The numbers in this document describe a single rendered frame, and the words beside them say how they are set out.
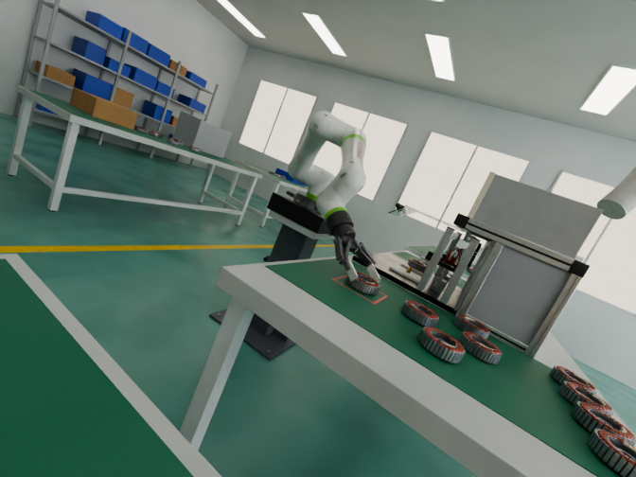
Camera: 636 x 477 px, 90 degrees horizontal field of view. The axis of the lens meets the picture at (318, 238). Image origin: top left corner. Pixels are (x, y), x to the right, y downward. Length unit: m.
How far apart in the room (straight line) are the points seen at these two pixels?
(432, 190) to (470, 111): 1.53
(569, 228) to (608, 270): 5.06
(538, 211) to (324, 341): 1.05
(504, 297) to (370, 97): 6.23
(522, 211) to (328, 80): 6.69
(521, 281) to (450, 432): 0.81
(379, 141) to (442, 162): 1.33
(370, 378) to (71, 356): 0.46
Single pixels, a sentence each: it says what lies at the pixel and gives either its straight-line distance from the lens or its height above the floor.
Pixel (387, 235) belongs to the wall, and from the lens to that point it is 6.49.
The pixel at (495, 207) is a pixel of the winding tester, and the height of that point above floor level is 1.19.
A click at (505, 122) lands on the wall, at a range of 6.63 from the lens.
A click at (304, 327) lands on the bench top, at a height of 0.74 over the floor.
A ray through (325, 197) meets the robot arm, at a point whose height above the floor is 0.97.
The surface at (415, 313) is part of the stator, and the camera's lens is 1.01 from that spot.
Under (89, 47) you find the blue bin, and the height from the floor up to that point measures 1.45.
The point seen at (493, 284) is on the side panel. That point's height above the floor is 0.92.
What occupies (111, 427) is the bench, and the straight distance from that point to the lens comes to 0.39.
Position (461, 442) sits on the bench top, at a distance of 0.66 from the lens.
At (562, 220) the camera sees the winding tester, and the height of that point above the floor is 1.24.
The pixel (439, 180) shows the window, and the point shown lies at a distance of 6.42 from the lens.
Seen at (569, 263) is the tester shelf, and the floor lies 1.10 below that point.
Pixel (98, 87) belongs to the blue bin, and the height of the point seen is 0.93.
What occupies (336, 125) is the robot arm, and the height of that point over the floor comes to 1.27.
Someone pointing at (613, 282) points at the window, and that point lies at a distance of 6.55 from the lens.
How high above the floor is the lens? 1.04
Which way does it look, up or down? 10 degrees down
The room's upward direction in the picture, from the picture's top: 23 degrees clockwise
